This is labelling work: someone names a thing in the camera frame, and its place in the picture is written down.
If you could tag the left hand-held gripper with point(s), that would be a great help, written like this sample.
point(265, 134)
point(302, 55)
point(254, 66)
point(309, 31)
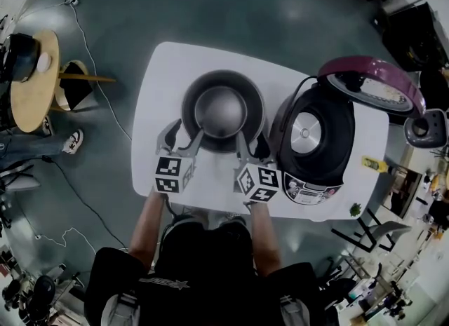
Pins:
point(168, 167)

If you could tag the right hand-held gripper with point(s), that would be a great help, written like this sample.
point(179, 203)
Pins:
point(259, 177)

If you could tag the dark metal pot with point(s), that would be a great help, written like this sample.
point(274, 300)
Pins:
point(221, 114)

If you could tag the purple rice cooker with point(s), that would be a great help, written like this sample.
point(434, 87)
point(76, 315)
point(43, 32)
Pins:
point(315, 135)

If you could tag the person's left forearm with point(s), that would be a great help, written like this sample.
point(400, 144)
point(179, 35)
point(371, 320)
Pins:
point(147, 230)

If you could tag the person's right forearm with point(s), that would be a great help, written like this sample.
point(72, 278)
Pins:
point(266, 240)

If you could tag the black pot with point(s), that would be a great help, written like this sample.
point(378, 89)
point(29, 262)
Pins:
point(17, 58)

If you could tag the person's right shoe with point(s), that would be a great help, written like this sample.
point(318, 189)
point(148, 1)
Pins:
point(233, 216)

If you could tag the person's shoe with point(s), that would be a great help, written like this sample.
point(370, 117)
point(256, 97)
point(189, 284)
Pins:
point(182, 220)
point(233, 216)

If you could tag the person's left shoe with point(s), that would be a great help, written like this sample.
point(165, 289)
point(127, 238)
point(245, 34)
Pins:
point(182, 220)

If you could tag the small green plant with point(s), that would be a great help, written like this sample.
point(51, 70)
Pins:
point(355, 209)

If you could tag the yellow oil bottle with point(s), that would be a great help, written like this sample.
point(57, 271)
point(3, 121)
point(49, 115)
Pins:
point(373, 164)

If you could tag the person's black shirt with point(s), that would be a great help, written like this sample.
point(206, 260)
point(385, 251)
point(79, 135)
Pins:
point(203, 275)

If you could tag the white chair black legs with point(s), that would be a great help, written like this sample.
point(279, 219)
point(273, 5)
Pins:
point(386, 230)

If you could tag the round wooden side table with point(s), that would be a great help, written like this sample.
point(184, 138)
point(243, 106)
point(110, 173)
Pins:
point(31, 89)

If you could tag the small white bowl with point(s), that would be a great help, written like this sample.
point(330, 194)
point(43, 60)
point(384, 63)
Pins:
point(44, 62)

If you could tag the white grey backpack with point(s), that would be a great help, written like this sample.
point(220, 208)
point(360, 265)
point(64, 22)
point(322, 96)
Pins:
point(426, 128)

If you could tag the white power strip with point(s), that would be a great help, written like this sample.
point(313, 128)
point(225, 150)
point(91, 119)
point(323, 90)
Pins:
point(72, 0)

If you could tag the black metal cabinet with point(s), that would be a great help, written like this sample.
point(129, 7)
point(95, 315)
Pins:
point(414, 37)

